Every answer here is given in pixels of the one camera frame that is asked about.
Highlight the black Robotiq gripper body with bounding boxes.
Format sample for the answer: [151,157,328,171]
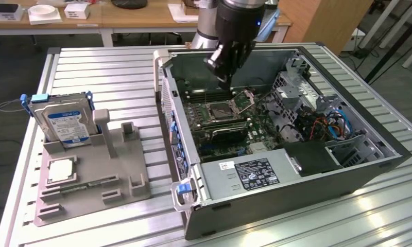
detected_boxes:
[215,0,266,45]

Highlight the small white labelled box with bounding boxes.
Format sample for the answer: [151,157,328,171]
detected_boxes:
[64,4,92,20]

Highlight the orange yellow power wires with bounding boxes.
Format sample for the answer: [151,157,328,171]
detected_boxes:
[308,115,336,141]

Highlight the black graphics card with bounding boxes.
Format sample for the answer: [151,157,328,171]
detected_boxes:
[210,122,248,143]

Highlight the white box black insert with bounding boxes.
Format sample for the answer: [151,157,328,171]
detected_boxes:
[0,4,25,22]

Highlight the white round dish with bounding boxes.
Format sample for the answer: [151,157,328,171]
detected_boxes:
[28,4,61,26]

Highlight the white table frame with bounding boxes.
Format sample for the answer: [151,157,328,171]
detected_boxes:
[359,0,412,69]

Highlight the hard disk blue label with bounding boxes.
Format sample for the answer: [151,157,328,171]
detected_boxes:
[33,96,92,149]

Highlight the grey floor cable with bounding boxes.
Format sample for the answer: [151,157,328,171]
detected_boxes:
[0,100,25,113]

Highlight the blue case latch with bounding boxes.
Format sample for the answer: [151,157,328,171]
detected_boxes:
[176,181,192,196]

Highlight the wooden cabinet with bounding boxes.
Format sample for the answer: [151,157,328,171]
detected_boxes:
[278,0,375,56]

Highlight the grey power supply unit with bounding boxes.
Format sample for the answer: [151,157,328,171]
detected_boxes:
[195,150,302,200]

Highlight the green motherboard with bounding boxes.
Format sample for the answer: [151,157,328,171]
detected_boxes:
[184,86,283,163]

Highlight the metal socket cover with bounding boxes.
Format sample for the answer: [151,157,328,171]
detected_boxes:
[230,89,262,114]

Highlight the white papers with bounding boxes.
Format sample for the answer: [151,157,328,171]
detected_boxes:
[167,4,200,23]

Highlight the open black PC case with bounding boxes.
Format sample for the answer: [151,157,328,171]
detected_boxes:
[154,45,412,241]

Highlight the silver CPU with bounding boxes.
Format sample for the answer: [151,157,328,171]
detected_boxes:
[48,159,75,182]

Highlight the CPU socket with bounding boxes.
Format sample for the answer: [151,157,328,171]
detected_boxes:
[208,102,235,121]

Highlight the metal drive cage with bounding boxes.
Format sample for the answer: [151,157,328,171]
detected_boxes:
[272,55,340,110]

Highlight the blue wire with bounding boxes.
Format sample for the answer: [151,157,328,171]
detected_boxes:
[328,109,354,141]

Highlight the grey parts rack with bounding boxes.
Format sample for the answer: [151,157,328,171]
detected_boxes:
[33,109,152,227]

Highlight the metal disk bay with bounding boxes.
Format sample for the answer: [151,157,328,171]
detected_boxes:
[324,133,388,168]

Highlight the blue disk caddy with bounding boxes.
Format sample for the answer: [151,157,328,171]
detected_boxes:
[19,91,97,134]

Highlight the black stand pole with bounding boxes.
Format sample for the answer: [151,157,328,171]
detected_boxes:
[363,0,412,84]

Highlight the black round object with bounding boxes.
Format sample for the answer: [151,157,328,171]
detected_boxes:
[111,0,148,10]

